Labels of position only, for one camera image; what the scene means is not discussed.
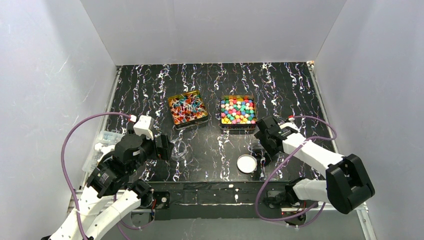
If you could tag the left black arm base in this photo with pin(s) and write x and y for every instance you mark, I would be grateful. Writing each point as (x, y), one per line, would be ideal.
(158, 200)

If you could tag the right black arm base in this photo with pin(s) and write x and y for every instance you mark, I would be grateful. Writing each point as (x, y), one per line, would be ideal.
(279, 199)

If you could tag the clear plastic box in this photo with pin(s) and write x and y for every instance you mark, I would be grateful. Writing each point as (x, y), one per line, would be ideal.
(104, 143)

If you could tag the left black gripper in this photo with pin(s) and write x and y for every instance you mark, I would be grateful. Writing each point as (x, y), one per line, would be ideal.
(162, 147)

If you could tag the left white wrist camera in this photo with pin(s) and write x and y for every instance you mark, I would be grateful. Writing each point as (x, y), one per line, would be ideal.
(144, 126)

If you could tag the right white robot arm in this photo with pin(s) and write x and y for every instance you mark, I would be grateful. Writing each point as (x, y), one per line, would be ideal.
(276, 140)

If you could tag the tin tray of lollipops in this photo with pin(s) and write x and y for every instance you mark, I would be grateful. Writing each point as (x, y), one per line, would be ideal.
(188, 109)

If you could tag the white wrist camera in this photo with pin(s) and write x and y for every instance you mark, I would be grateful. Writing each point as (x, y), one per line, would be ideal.
(144, 126)
(289, 123)

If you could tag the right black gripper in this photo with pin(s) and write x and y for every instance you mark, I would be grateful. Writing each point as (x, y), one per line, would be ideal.
(265, 144)

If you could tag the white round jar lid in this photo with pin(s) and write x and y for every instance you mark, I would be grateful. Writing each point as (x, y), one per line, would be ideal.
(246, 164)

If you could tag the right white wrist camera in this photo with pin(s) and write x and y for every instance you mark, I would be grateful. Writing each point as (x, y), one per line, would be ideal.
(289, 123)

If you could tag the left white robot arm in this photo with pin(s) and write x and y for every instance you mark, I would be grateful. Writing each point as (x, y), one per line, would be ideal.
(109, 195)

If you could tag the clear plastic jar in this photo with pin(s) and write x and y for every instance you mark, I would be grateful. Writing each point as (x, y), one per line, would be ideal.
(179, 151)

